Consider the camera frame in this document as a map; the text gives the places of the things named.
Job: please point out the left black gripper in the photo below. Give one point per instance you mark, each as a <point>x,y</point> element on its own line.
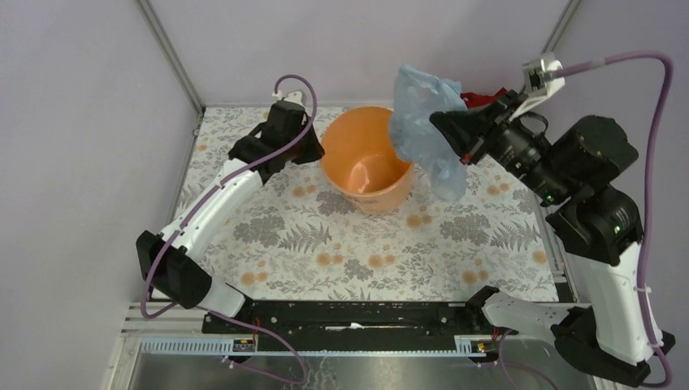
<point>314,151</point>

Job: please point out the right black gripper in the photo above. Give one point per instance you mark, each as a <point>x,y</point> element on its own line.
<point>470,132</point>

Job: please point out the orange plastic trash bin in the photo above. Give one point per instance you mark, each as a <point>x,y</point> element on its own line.
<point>360,162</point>

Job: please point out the light blue trash bag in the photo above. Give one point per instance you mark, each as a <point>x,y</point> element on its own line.
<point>417,95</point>

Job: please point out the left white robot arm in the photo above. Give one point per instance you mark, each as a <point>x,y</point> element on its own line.
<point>169,260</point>

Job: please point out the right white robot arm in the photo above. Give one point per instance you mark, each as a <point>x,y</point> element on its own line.
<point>593,220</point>

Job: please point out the red crumpled cloth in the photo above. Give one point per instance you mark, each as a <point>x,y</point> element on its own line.
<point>476,100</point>

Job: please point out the floral patterned table mat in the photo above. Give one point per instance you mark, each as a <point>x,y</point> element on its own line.
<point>297,237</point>

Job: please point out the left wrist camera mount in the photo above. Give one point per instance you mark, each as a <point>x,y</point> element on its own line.
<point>296,96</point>

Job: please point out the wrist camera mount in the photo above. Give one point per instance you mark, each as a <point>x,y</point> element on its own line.
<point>540,83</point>
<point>296,96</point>

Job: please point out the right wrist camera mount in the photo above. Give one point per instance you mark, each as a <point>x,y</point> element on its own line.
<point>540,83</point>

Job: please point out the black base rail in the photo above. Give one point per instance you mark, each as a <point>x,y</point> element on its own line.
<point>403,324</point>

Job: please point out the white slotted cable duct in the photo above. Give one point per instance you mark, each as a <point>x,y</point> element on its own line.
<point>248,347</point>

